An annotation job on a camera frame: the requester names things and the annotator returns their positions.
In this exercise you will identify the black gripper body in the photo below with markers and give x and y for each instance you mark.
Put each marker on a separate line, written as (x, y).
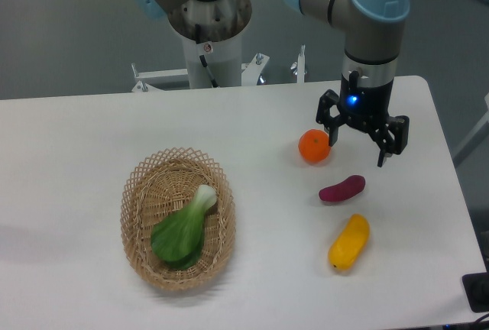
(364, 109)

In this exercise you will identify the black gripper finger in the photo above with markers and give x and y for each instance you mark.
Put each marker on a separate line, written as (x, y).
(330, 123)
(391, 137)

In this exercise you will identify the yellow mango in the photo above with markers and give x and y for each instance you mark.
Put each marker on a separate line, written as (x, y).
(350, 243)

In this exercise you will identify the white table leg right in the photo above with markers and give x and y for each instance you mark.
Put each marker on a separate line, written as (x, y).
(472, 139)

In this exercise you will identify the green bok choy vegetable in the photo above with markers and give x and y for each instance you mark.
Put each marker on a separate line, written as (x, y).
(178, 239)

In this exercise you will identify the black device at table edge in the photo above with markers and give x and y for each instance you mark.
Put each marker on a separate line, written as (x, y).
(476, 290)

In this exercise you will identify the woven wicker basket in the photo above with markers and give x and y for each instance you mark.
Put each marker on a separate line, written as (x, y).
(160, 185)

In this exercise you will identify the orange tangerine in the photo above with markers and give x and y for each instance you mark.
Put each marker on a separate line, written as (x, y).
(314, 146)

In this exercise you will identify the purple sweet potato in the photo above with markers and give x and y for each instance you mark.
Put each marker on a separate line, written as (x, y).
(346, 189)

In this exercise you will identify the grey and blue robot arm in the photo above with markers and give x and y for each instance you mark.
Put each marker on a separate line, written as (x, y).
(373, 34)

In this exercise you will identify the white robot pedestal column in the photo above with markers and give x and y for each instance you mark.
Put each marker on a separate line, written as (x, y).
(211, 34)

